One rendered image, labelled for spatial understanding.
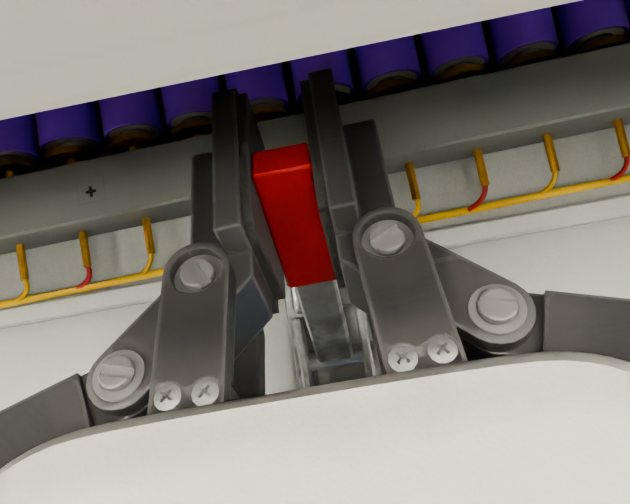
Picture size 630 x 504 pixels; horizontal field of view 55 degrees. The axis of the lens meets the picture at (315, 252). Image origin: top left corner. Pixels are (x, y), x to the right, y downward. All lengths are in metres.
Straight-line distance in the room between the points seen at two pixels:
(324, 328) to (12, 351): 0.11
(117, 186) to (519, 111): 0.12
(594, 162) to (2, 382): 0.20
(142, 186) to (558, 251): 0.13
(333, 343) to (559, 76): 0.10
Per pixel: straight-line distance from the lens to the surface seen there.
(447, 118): 0.18
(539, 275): 0.20
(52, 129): 0.20
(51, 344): 0.22
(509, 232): 0.19
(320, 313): 0.15
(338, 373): 0.19
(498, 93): 0.18
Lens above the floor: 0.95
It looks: 68 degrees down
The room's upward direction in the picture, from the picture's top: 20 degrees counter-clockwise
